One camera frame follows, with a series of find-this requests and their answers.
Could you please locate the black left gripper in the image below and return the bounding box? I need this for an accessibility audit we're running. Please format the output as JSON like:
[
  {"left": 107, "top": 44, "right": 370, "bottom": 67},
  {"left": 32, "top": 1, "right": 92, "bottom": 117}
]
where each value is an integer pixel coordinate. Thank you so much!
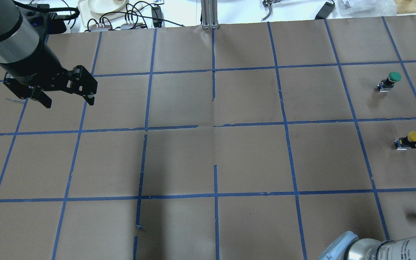
[{"left": 3, "top": 54, "right": 98, "bottom": 109}]

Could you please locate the yellow push button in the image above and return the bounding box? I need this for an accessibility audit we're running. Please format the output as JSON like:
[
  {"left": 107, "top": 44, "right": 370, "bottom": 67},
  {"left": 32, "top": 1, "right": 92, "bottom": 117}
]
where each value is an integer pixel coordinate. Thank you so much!
[{"left": 394, "top": 131, "right": 416, "bottom": 150}]

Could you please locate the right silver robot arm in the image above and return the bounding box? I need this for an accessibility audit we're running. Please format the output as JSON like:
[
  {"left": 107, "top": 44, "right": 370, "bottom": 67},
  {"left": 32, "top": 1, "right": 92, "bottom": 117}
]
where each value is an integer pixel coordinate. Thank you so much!
[{"left": 318, "top": 120, "right": 416, "bottom": 260}]

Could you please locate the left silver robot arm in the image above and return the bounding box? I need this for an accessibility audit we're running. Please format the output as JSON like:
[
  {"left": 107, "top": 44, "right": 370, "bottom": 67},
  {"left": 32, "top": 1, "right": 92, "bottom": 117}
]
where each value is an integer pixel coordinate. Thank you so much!
[{"left": 0, "top": 0, "right": 98, "bottom": 108}]

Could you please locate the green push button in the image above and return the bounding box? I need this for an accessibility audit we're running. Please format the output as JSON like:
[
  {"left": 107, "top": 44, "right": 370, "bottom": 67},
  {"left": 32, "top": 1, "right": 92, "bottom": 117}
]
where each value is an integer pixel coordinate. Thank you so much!
[{"left": 377, "top": 72, "right": 402, "bottom": 92}]

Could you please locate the beige tray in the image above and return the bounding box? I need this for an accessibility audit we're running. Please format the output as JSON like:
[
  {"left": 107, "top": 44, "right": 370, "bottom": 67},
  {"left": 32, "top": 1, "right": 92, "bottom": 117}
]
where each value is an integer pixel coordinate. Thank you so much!
[{"left": 77, "top": 0, "right": 131, "bottom": 26}]

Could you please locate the beige round plate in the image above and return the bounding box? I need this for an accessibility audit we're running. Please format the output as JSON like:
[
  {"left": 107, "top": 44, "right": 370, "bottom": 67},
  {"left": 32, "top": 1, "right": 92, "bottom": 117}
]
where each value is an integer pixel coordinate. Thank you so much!
[{"left": 86, "top": 0, "right": 127, "bottom": 14}]

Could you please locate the wooden cutting board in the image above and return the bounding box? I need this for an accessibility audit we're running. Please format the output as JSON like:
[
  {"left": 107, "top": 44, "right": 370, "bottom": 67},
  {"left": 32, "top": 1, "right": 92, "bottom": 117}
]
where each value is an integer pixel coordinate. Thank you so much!
[{"left": 394, "top": 0, "right": 416, "bottom": 14}]

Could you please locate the clear plastic bag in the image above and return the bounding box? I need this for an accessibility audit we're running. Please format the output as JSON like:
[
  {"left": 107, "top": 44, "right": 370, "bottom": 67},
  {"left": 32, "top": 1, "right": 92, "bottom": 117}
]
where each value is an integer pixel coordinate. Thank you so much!
[{"left": 335, "top": 0, "right": 398, "bottom": 17}]

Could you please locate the black power adapter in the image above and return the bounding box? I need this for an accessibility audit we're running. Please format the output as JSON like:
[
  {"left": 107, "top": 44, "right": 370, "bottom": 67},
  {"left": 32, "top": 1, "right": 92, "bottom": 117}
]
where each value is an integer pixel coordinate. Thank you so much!
[{"left": 314, "top": 0, "right": 335, "bottom": 20}]

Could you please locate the aluminium frame post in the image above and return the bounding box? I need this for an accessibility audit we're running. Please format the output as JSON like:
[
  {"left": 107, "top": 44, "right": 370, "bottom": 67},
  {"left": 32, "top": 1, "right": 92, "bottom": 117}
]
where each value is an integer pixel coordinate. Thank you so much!
[{"left": 201, "top": 0, "right": 219, "bottom": 30}]

